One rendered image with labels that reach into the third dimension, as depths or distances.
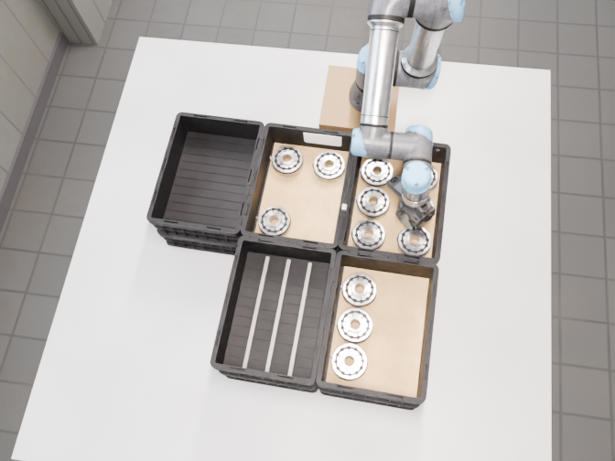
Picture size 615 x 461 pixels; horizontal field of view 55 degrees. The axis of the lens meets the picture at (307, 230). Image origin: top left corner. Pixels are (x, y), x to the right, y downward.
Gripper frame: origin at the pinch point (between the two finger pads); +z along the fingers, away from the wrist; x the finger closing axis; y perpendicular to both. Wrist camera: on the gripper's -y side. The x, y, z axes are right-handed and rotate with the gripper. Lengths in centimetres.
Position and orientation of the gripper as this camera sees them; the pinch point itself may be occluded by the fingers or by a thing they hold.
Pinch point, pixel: (409, 213)
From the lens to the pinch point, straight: 189.7
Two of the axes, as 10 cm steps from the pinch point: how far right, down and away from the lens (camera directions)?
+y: 5.7, 7.5, -3.4
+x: 8.1, -5.9, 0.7
